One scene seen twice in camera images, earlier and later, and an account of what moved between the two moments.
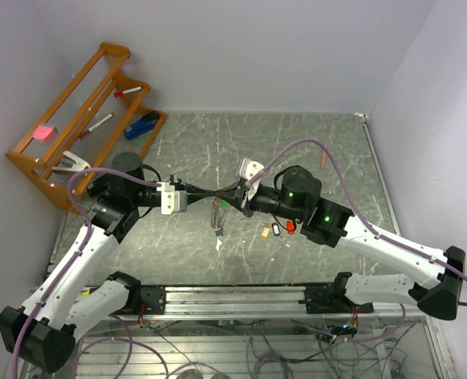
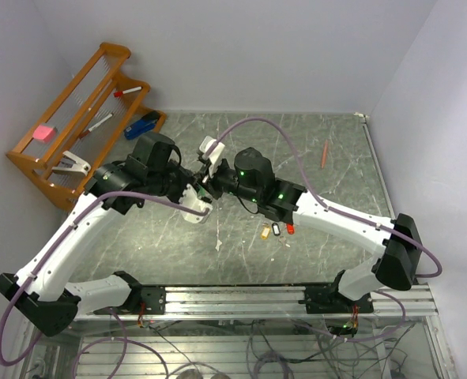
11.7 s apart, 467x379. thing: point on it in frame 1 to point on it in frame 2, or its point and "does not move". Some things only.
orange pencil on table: x=324 y=155 does not move
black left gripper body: x=178 y=185 to x=175 y=181
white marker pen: x=90 y=129 does not move
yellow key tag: x=265 y=233 does not move
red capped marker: x=120 y=93 does not move
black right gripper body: x=249 y=206 to x=224 y=180
